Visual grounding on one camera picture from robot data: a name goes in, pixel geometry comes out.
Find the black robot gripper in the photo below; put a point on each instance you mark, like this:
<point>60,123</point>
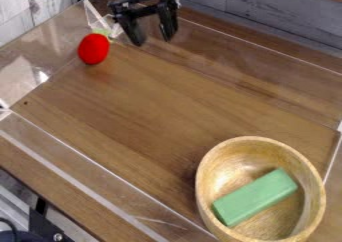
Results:
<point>128,10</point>

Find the red plush strawberry toy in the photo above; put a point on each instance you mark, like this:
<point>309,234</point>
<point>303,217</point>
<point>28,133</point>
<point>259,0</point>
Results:
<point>94,47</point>

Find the wooden bowl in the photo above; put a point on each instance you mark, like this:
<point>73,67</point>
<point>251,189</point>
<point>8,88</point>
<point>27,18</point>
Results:
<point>236,162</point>

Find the green rectangular block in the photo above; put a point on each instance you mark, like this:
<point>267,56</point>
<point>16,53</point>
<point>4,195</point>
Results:
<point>254,197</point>

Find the clear acrylic corner bracket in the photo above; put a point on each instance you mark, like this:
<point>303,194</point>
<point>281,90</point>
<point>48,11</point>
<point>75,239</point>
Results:
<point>102,24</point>

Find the clear acrylic barrier wall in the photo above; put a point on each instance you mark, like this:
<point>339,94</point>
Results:
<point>114,140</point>

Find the black metal clamp bracket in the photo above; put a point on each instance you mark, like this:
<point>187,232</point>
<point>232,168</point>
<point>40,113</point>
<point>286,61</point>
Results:
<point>41,227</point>

